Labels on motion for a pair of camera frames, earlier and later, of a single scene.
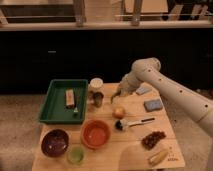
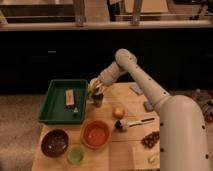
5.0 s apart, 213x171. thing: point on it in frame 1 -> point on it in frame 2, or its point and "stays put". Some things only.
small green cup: x=75 y=155 stays put
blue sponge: x=153 y=105 stays put
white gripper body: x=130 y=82 -> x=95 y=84
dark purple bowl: x=55 y=142 stays put
